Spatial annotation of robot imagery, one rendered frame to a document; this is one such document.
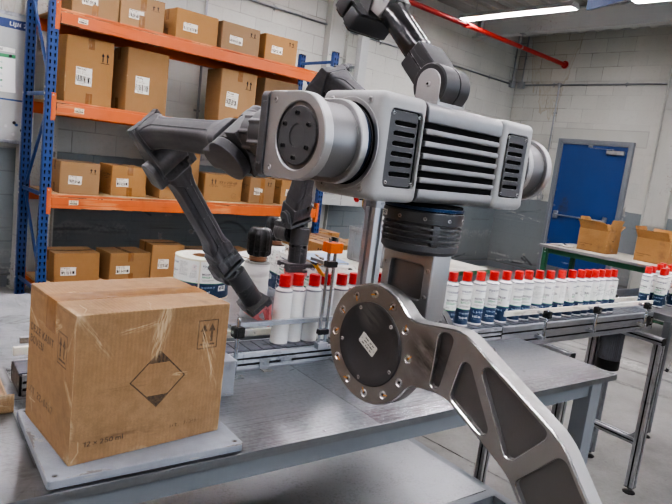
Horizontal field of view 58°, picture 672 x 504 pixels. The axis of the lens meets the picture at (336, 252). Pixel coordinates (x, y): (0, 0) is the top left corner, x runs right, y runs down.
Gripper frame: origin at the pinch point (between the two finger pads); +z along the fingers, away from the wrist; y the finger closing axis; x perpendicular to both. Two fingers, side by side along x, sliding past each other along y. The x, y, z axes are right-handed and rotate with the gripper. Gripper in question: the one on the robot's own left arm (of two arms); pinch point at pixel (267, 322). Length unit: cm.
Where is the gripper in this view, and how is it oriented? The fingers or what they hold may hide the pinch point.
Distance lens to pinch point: 177.0
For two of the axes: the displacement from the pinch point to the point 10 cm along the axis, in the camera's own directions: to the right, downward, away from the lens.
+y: -5.9, -2.3, 7.7
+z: 3.9, 7.6, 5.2
